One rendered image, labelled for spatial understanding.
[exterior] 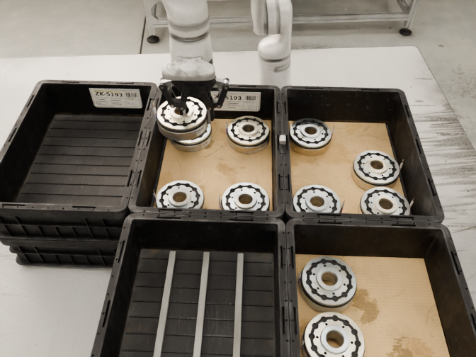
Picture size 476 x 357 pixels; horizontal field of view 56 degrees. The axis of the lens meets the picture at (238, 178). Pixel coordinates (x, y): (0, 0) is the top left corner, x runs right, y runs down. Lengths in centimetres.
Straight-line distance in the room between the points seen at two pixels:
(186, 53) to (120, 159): 40
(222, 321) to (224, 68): 96
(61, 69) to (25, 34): 173
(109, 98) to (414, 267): 81
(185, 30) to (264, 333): 54
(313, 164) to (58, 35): 249
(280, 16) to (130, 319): 80
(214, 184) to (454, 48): 247
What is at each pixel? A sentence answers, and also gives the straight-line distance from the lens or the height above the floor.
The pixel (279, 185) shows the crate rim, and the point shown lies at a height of 92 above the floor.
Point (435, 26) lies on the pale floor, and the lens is 346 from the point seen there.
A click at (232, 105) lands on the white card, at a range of 115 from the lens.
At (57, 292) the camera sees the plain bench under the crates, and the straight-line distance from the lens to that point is 109.
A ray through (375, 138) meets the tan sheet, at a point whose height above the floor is 83.
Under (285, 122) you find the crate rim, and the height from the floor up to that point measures 93.
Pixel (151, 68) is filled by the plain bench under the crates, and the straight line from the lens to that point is 161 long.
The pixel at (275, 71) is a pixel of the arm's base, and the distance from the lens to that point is 130.
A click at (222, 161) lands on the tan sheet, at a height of 83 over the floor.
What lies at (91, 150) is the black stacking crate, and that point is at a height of 83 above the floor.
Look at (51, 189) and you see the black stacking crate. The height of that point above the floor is 83.
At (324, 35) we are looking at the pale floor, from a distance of 315.
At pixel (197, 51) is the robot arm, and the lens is 80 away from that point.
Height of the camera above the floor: 161
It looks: 49 degrees down
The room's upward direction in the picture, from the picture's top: straight up
